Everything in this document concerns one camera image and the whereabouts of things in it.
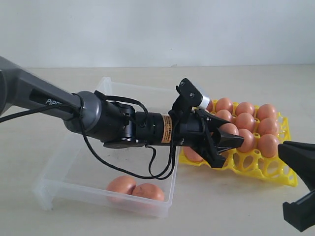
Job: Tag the yellow plastic egg tray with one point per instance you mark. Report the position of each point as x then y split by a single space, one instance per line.
254 164

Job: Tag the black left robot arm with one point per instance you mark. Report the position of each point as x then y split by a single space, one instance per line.
114 121

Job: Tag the brown egg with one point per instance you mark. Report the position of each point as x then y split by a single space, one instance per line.
268 126
224 104
268 145
248 143
230 128
123 184
245 107
245 121
191 155
150 191
210 106
224 114
266 111

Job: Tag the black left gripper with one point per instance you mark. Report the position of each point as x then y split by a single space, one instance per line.
200 131

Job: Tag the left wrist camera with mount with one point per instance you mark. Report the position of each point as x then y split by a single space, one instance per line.
189 96

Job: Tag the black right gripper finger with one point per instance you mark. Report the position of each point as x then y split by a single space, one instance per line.
300 157

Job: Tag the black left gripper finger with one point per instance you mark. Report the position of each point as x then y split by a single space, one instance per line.
301 213

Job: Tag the clear plastic bin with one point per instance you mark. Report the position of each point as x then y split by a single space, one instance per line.
74 173

